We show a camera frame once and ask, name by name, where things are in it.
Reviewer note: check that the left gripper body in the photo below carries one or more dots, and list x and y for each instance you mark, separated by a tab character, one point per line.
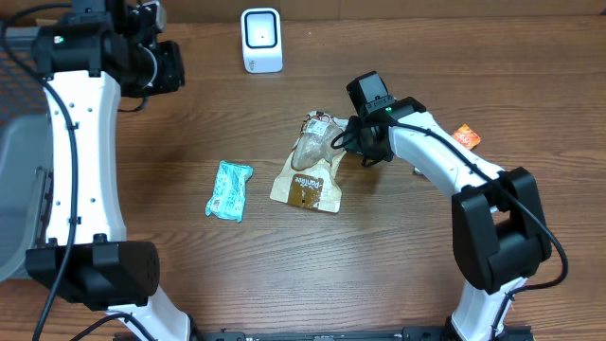
171	66

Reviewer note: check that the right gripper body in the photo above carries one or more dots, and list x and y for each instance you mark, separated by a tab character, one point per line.
359	143

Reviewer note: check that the brown PanTree snack bag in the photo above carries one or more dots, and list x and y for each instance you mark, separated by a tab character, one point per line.
308	178

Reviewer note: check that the orange snack packet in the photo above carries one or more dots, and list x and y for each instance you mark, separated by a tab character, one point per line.
466	137

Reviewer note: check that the teal tissue packet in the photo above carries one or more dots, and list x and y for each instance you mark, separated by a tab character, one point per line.
229	193

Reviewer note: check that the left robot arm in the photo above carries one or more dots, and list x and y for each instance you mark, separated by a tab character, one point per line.
99	53

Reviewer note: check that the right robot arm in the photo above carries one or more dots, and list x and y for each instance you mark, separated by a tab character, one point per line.
499	236

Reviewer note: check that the white barcode scanner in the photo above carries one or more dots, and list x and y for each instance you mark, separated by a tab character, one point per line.
261	40

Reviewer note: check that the grey plastic shopping basket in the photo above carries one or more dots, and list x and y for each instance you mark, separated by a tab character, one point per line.
26	167

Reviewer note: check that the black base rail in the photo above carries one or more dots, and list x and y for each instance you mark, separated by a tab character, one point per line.
322	336

